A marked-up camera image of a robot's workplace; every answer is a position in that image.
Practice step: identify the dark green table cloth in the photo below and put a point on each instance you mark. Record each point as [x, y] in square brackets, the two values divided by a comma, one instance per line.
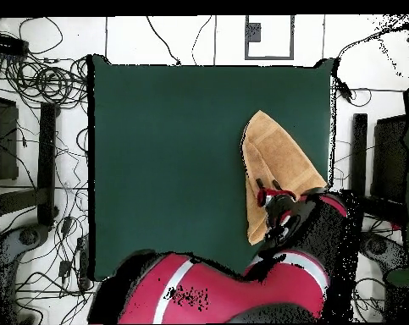
[173, 152]

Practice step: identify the black stand frame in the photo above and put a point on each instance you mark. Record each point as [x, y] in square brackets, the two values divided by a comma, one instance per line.
[46, 162]
[359, 152]

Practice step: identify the black box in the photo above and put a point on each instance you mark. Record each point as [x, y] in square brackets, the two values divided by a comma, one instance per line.
[4, 142]
[390, 159]

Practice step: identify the black power adapter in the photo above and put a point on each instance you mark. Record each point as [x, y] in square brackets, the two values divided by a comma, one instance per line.
[344, 91]
[66, 226]
[64, 267]

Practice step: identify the tan terry towel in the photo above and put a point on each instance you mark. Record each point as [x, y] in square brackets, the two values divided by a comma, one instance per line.
[278, 152]

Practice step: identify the black power strip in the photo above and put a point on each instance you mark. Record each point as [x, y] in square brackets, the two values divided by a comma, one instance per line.
[4, 44]

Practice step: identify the grey office chair base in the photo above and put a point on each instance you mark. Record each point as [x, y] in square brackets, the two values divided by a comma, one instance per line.
[7, 247]
[383, 252]

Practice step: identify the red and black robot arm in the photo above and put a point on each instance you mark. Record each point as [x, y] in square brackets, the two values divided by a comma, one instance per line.
[224, 287]

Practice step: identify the grey floor hatch frame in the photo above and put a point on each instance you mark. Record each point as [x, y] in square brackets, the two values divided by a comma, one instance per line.
[253, 32]

